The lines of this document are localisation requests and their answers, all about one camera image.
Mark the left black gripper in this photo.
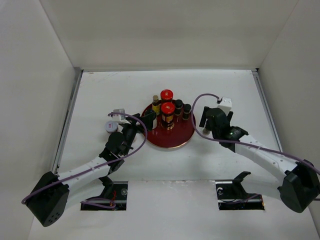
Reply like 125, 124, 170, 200
120, 113, 154, 156

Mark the small yellow label bottle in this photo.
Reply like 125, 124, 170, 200
151, 95, 161, 116

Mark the black cap spice bottle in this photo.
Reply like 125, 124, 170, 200
182, 103, 192, 121
174, 99, 183, 116
202, 127, 211, 135

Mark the red lid sauce jar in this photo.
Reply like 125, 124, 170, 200
160, 89, 174, 104
160, 102, 175, 130

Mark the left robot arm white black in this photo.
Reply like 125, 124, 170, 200
21, 109, 157, 227

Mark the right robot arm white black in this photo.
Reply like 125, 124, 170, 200
199, 106, 320, 213

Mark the round red lacquer tray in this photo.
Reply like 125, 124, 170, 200
147, 107, 196, 149

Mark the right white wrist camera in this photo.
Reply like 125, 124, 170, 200
217, 96, 233, 116

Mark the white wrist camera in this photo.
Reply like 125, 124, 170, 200
217, 96, 233, 116
112, 108, 129, 124

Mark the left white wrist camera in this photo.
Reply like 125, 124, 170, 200
112, 108, 129, 124

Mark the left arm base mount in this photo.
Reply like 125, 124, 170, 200
80, 176, 129, 211

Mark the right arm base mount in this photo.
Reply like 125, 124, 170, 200
215, 171, 265, 211

